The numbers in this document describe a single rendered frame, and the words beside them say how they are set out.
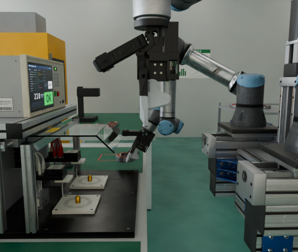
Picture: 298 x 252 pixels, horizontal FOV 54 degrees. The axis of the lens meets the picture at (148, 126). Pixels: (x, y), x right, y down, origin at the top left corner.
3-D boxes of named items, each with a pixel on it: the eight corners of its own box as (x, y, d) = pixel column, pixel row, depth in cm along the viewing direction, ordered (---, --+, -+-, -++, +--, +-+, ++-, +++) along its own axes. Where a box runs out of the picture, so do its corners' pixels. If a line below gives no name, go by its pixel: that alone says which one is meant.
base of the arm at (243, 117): (257, 122, 141) (259, 102, 139) (272, 127, 126) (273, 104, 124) (227, 122, 140) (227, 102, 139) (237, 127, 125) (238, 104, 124)
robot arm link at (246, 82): (235, 104, 127) (237, 72, 125) (235, 102, 140) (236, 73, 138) (265, 104, 124) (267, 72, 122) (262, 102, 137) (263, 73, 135)
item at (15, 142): (26, 143, 99) (25, 131, 98) (18, 147, 93) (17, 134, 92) (12, 143, 99) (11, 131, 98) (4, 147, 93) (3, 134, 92)
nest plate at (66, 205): (100, 197, 118) (100, 194, 118) (94, 214, 103) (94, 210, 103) (63, 197, 118) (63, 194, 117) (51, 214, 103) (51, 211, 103)
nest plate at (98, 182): (108, 177, 142) (108, 175, 142) (103, 189, 127) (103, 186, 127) (77, 177, 142) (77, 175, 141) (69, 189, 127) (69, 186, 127)
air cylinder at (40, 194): (49, 201, 114) (48, 187, 113) (42, 209, 106) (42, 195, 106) (36, 201, 114) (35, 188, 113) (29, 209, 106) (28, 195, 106)
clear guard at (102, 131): (120, 138, 117) (120, 124, 116) (114, 153, 94) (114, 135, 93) (39, 139, 117) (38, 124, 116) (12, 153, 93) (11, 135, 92)
